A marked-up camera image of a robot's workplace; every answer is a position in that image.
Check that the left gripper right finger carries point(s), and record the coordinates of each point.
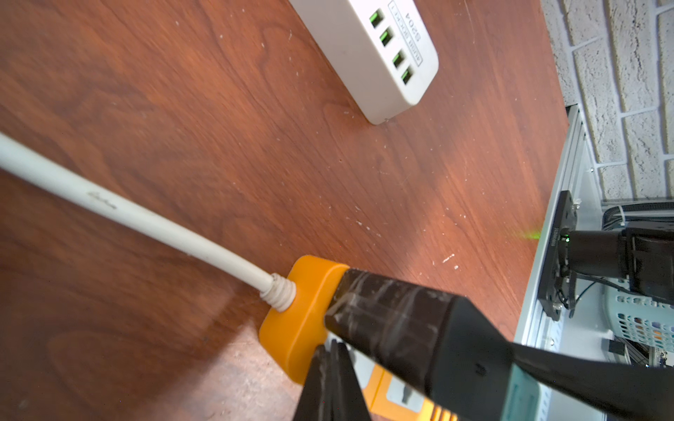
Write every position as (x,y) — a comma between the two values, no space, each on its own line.
(624,391)

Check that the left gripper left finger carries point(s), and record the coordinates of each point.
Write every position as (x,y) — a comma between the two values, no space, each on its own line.
(331,390)

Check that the orange power strip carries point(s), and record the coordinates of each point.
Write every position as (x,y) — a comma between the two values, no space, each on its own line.
(290,338)

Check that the black charger plug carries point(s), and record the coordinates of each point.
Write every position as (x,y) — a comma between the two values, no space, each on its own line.
(437,342)

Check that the white power strip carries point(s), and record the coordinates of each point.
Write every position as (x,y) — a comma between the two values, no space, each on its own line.
(381,50)

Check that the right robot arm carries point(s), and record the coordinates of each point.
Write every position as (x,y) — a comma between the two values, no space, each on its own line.
(641,254)

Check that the teal USB charger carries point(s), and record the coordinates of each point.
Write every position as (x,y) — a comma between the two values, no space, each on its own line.
(523,397)

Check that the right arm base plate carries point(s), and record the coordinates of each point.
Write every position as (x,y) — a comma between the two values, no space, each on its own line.
(551,279)

